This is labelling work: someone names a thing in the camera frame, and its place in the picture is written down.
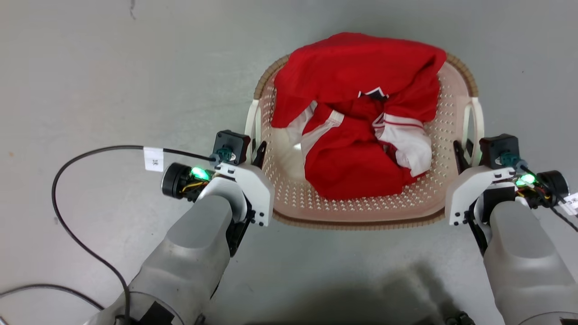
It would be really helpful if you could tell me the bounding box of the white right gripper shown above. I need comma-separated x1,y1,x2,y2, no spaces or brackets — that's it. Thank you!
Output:
445,139,516,226

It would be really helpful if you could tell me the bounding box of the thin black floor cable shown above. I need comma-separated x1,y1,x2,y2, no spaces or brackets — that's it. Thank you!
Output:
0,283,107,313

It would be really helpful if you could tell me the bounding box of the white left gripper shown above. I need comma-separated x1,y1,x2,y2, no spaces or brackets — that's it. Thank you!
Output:
215,141,275,227

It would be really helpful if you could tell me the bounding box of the beige perforated plastic laundry basket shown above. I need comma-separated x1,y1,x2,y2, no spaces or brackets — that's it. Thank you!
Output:
244,51,485,231

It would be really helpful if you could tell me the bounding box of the black cable with white label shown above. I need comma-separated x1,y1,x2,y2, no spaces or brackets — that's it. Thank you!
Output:
51,144,218,325
518,163,578,233

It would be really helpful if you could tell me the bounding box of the red and white garment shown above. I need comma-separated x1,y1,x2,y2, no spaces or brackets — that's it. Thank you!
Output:
270,32,447,201

